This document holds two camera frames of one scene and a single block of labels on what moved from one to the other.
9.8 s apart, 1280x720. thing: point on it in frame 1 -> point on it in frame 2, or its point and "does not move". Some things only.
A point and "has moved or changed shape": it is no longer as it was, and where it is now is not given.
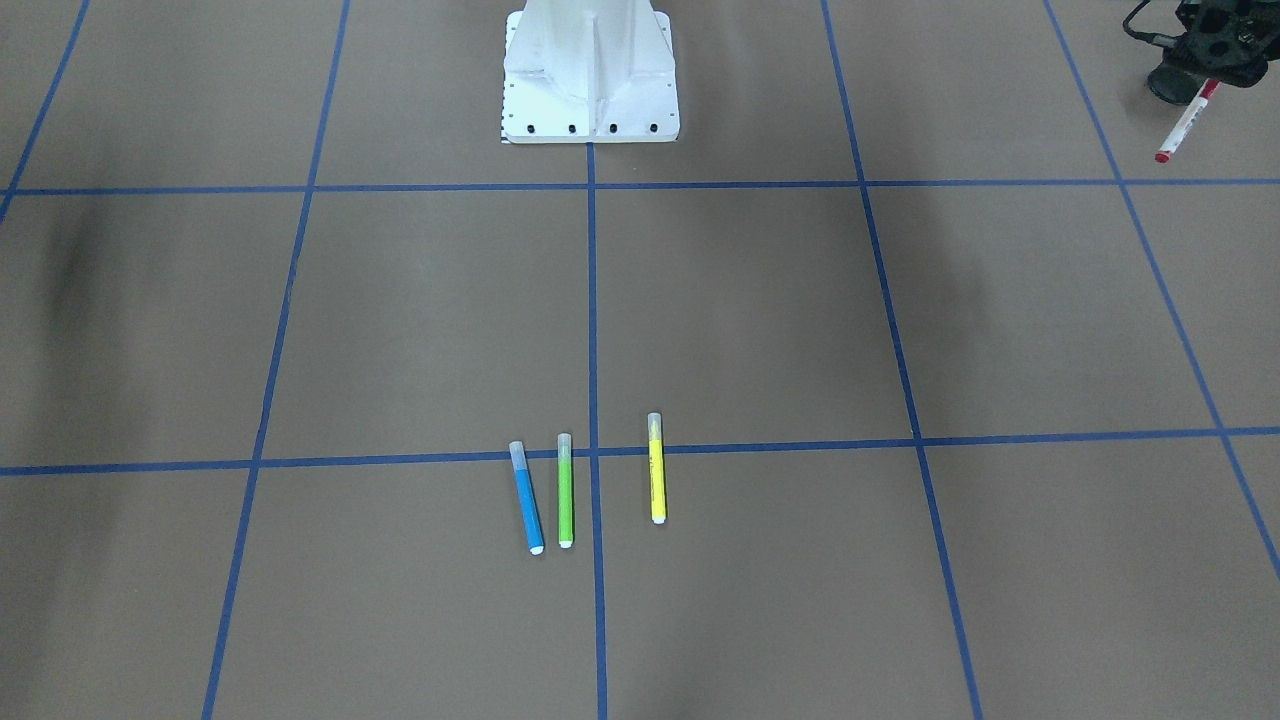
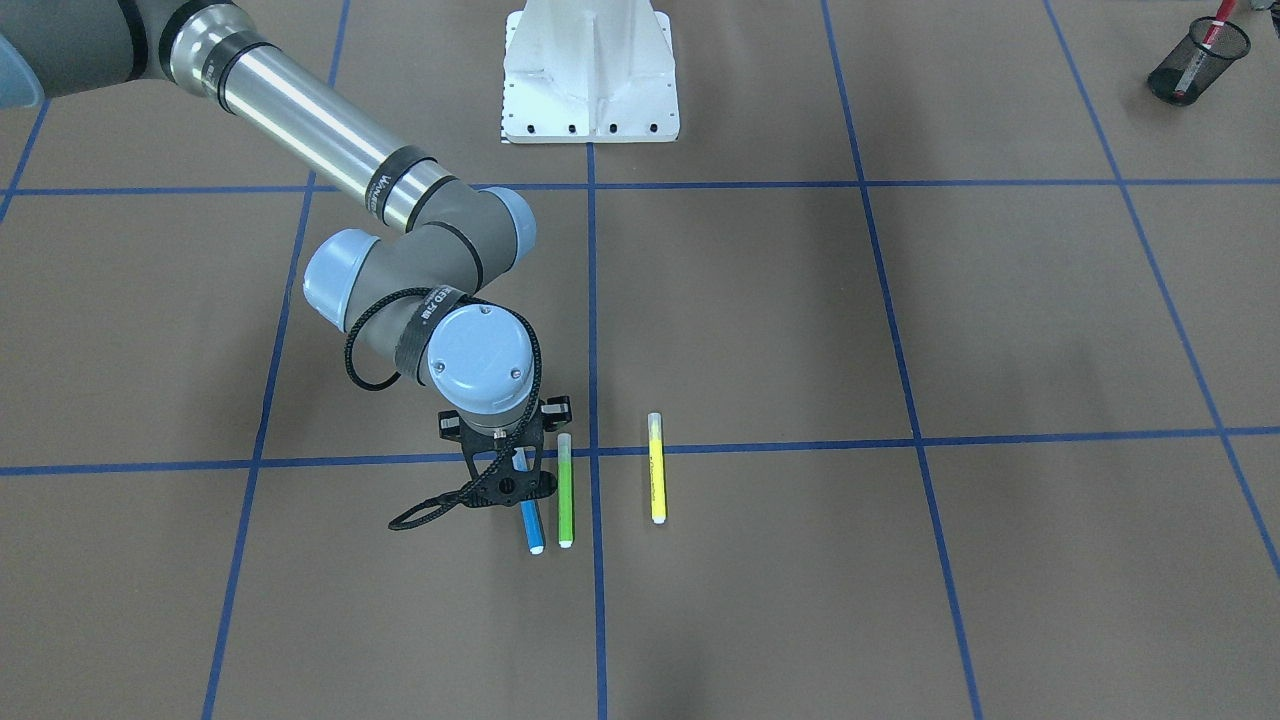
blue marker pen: (534, 535) does not move
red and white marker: (1190, 118) has moved or changed shape
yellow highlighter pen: (656, 468) does not move
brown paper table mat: (972, 405) does not move
